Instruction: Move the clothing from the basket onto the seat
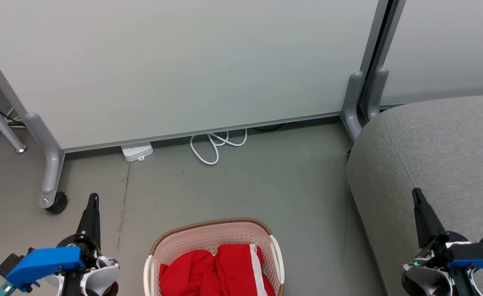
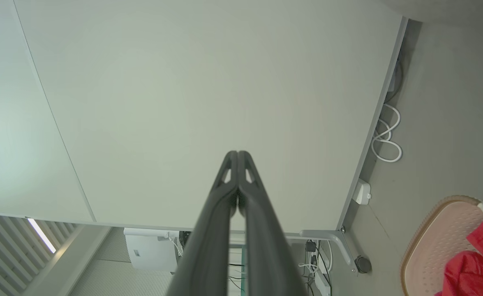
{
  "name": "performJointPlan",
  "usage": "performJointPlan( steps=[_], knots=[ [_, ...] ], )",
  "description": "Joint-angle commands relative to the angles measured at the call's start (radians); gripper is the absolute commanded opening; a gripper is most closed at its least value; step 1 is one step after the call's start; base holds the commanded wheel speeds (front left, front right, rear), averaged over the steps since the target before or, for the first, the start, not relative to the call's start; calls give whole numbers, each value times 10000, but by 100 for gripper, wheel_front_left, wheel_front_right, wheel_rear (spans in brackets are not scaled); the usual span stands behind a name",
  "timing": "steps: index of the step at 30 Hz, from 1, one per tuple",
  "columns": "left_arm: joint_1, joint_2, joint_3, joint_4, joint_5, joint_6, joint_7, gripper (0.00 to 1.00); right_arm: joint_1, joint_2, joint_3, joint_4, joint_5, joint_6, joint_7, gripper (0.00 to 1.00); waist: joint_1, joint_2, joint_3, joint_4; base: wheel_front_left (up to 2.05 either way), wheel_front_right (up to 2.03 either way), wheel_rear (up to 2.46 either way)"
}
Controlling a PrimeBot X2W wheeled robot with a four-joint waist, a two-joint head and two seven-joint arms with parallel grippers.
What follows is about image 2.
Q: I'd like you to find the black round floor foot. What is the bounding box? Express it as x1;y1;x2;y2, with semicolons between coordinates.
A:
354;255;372;274

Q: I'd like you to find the white power strip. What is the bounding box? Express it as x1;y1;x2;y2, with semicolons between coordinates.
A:
313;269;332;296

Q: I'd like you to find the white power adapter box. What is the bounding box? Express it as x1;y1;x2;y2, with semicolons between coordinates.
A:
352;178;372;205

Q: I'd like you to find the red cloth garment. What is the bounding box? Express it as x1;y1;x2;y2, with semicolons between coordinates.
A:
434;218;483;296

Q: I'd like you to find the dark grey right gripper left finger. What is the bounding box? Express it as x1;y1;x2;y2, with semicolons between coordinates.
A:
165;150;239;296

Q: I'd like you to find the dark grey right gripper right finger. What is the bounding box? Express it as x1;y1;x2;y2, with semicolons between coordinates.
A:
238;150;308;296

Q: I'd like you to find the white coiled cable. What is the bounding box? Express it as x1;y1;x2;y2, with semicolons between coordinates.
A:
371;103;403;163

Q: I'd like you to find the pale pink perforated laundry basket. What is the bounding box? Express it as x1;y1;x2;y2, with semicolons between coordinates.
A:
400;195;483;296

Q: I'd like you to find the white box appliance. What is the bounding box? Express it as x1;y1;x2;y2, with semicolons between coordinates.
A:
123;228;181;272

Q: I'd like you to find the long ceiling light strip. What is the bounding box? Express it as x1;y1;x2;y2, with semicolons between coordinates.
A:
27;218;57;254

